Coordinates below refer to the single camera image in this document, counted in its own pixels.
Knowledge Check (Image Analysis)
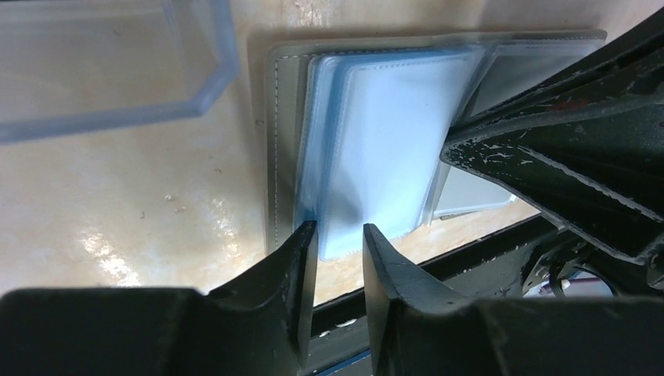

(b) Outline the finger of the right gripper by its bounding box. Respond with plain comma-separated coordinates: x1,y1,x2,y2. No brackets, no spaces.
440,11,663,265

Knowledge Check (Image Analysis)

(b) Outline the grey card holder wallet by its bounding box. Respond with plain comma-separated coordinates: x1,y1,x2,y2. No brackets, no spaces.
252,29,607,251

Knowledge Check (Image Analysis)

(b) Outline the clear plastic card box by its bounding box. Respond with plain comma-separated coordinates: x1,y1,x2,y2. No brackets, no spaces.
1,1,240,144

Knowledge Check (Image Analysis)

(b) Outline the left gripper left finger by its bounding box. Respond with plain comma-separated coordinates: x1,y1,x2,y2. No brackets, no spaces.
1,221,317,375

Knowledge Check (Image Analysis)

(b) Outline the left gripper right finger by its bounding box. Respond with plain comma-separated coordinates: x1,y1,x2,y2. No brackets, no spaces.
363,224,663,375

